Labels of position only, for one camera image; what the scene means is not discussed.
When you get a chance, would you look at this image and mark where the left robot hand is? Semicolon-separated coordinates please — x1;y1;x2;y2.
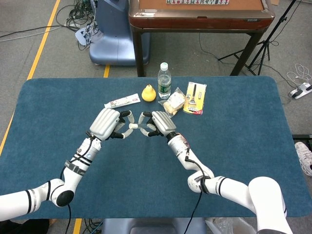
89;108;135;141

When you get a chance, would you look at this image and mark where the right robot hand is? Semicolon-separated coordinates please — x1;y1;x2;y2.
138;111;177;137

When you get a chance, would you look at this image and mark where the white toothpaste tube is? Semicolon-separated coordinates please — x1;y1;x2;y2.
104;96;141;109

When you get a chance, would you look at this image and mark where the bagged bread snack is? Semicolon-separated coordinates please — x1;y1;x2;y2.
157;87;187;118

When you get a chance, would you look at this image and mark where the yellow pear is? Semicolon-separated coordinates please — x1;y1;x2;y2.
141;84;156;102

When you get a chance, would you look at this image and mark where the clear water bottle green label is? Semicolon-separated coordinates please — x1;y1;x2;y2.
157;62;172;100

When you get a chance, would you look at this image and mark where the razor in yellow blister pack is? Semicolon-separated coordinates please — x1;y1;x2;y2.
182;81;207;116

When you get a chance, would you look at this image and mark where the blue table mat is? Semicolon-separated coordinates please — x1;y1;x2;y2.
0;76;312;221

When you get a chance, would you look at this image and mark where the brown mahjong table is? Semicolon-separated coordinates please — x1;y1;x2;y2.
128;0;276;78

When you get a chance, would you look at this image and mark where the grey robot torso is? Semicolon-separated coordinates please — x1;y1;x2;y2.
101;217;208;234

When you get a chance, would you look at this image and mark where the black tripod stand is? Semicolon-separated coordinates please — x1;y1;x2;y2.
217;0;303;76

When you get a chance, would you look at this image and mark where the upright mahjong tile row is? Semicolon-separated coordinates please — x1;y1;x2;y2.
166;0;230;5

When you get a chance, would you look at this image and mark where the clear plastic bag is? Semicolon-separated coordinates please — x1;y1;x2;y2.
204;216;256;234

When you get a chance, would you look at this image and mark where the white power strip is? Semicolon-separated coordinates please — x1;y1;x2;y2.
289;82;312;99

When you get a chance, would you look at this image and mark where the white sneaker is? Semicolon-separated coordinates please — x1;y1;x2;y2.
294;142;312;176

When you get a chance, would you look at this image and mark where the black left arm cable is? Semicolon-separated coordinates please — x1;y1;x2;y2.
59;131;97;234

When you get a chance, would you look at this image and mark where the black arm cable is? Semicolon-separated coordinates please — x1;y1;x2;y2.
185;153;213;234
59;131;97;234

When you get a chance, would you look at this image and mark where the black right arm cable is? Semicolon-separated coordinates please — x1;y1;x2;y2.
185;153;213;234

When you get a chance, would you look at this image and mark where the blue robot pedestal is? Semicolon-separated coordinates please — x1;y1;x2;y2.
89;0;151;66

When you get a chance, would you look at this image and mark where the tangle of floor cables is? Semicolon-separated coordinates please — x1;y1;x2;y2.
56;0;99;51

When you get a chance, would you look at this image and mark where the white floor cable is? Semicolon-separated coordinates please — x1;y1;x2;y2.
286;63;312;86

